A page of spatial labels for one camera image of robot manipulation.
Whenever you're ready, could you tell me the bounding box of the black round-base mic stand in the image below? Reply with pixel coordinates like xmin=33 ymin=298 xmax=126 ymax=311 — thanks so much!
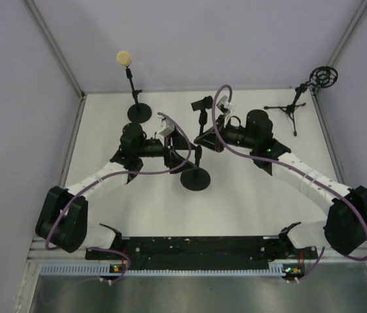
xmin=126 ymin=67 xmax=152 ymax=123

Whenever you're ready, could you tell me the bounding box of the aluminium frame rail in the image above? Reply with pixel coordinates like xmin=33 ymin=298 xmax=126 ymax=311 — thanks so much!
xmin=27 ymin=238 xmax=367 ymax=279

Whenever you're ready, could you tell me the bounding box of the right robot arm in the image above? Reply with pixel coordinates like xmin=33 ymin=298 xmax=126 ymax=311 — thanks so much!
xmin=195 ymin=110 xmax=367 ymax=258

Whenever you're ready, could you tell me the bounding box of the cream yellow microphone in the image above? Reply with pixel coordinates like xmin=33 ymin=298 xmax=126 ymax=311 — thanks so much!
xmin=116 ymin=50 xmax=132 ymax=68

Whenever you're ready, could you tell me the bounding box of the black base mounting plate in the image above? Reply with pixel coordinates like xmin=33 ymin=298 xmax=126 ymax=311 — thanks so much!
xmin=85 ymin=236 xmax=316 ymax=271

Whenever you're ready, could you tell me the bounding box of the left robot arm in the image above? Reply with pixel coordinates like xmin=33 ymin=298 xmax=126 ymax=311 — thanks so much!
xmin=35 ymin=121 xmax=194 ymax=259

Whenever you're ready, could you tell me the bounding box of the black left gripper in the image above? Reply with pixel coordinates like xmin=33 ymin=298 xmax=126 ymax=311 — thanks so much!
xmin=136 ymin=127 xmax=197 ymax=173

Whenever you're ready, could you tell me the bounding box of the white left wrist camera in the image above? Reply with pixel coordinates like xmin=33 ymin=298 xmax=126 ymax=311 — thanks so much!
xmin=156 ymin=116 xmax=175 ymax=139

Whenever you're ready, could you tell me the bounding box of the black tripod shock-mount stand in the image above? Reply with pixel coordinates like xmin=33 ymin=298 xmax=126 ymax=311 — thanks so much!
xmin=263 ymin=66 xmax=338 ymax=137

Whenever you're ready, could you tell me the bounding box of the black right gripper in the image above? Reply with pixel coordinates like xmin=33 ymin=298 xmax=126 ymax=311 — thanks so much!
xmin=194 ymin=115 xmax=257 ymax=154

